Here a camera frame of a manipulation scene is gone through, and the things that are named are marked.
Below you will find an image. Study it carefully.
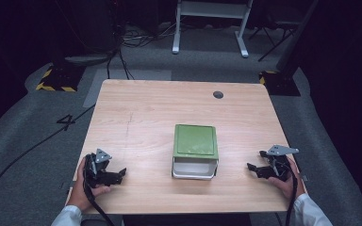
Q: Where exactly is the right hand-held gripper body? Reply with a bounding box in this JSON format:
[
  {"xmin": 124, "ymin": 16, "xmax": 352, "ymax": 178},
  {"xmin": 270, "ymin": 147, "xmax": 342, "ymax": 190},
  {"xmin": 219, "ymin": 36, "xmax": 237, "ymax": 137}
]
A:
[{"xmin": 263, "ymin": 144, "xmax": 300, "ymax": 183}]

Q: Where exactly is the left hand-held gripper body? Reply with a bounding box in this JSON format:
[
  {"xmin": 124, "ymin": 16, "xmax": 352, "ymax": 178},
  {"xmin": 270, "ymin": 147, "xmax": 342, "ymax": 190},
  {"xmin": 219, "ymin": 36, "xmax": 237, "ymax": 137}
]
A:
[{"xmin": 84, "ymin": 148, "xmax": 118, "ymax": 188}]

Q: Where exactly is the white box with green lid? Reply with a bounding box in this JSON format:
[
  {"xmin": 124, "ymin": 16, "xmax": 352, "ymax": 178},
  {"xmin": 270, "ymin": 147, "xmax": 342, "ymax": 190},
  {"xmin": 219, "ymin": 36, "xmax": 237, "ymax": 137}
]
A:
[{"xmin": 171, "ymin": 123, "xmax": 220, "ymax": 181}]

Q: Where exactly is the person's right hand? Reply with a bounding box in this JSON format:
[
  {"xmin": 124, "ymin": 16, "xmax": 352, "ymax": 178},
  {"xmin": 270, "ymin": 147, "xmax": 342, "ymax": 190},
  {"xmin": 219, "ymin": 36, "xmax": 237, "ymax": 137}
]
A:
[{"xmin": 267, "ymin": 156, "xmax": 306, "ymax": 201}]

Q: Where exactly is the person's left hand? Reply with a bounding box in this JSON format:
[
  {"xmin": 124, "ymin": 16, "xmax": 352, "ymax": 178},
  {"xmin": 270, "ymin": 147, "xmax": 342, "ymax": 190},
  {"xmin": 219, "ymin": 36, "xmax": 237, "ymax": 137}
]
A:
[{"xmin": 67, "ymin": 156, "xmax": 111, "ymax": 212}]

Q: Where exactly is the black stand with striped base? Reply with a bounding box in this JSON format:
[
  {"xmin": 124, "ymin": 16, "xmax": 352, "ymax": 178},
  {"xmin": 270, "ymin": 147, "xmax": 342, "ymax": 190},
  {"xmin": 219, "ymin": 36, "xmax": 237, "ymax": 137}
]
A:
[{"xmin": 258, "ymin": 0, "xmax": 321, "ymax": 97}]

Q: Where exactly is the black base with yellow stripes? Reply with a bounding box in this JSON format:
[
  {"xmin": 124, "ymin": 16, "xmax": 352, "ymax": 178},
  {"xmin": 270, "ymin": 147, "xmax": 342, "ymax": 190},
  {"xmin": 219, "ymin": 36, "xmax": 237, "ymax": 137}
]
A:
[{"xmin": 35, "ymin": 63, "xmax": 86, "ymax": 93}]

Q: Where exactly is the black folding tripod stand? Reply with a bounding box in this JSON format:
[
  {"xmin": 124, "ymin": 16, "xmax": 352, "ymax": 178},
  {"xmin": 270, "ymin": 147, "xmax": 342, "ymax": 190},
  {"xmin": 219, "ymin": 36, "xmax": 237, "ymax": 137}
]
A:
[{"xmin": 248, "ymin": 18, "xmax": 300, "ymax": 63}]

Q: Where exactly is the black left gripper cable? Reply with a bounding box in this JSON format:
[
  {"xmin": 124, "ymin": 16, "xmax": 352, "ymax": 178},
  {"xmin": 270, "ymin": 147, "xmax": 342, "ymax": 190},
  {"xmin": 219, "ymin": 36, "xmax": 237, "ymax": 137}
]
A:
[{"xmin": 82, "ymin": 175, "xmax": 116, "ymax": 226}]

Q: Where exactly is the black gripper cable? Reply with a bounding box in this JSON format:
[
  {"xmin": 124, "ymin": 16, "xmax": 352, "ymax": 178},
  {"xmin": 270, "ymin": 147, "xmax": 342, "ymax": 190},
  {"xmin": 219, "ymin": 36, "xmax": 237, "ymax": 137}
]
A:
[
  {"xmin": 276, "ymin": 159, "xmax": 299, "ymax": 226},
  {"xmin": 82, "ymin": 175, "xmax": 116, "ymax": 226}
]

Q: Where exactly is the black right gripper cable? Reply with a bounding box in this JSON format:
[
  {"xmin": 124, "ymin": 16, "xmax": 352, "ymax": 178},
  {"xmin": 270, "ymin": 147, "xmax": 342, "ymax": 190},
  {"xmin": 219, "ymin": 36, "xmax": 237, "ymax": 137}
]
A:
[{"xmin": 276, "ymin": 159, "xmax": 299, "ymax": 226}]

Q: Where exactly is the long black floor cable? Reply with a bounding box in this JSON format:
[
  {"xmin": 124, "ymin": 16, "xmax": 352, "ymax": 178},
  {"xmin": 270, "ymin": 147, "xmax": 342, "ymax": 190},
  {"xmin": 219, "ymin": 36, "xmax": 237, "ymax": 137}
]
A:
[{"xmin": 0, "ymin": 105, "xmax": 96, "ymax": 220}]

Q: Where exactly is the bundle of black floor cables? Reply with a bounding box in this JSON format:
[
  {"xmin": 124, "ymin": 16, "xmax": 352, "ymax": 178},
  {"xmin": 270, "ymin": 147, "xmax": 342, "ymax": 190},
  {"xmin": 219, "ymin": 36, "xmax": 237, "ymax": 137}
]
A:
[{"xmin": 106, "ymin": 18, "xmax": 183, "ymax": 81}]

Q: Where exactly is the white metal stand frame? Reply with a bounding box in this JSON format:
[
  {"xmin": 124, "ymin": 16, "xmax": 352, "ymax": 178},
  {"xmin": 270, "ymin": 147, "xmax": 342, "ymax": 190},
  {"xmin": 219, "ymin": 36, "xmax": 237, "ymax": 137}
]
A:
[{"xmin": 172, "ymin": 0, "xmax": 255, "ymax": 59}]

